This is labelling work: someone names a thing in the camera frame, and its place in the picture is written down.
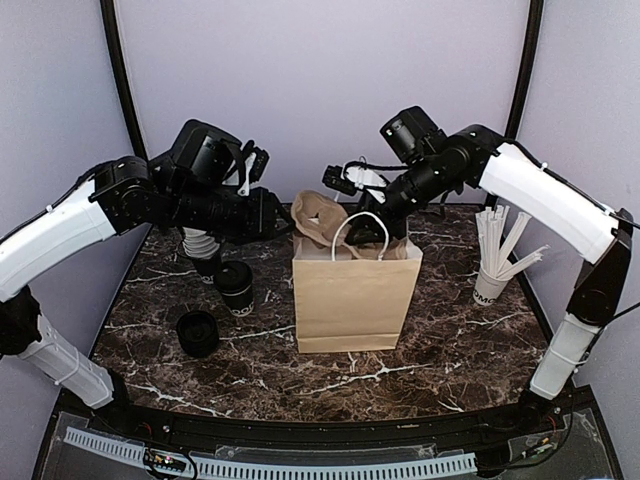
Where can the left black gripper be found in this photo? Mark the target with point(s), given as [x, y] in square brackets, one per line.
[262, 222]

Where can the black frame post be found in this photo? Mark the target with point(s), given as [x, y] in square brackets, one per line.
[120, 76]
[526, 66]

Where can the brown paper bag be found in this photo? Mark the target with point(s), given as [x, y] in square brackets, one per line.
[350, 305]

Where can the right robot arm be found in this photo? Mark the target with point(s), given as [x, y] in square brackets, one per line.
[434, 163]

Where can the stack of paper cups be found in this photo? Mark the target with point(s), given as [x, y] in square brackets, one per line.
[203, 251]

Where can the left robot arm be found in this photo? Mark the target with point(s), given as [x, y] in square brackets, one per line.
[205, 184]

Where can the stack of black lids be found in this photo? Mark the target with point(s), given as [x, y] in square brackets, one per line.
[198, 333]

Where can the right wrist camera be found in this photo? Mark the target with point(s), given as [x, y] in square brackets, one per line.
[354, 176]

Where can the right black frame post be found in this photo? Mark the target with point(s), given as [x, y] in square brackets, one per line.
[526, 66]

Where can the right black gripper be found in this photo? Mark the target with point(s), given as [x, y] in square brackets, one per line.
[395, 226]

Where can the grey cable duct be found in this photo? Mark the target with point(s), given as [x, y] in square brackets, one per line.
[255, 463]

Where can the black paper coffee cup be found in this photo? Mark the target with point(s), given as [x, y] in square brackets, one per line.
[239, 303]

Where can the cardboard cup carrier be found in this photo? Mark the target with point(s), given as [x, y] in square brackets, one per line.
[317, 218]

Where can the left black frame post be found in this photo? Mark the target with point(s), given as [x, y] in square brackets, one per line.
[120, 76]

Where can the black cup lid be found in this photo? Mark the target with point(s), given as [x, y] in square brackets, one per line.
[233, 277]

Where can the wrapped paper straws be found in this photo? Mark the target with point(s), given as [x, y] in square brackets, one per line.
[495, 247]

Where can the white cup holding straws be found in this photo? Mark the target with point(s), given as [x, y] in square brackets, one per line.
[487, 288]

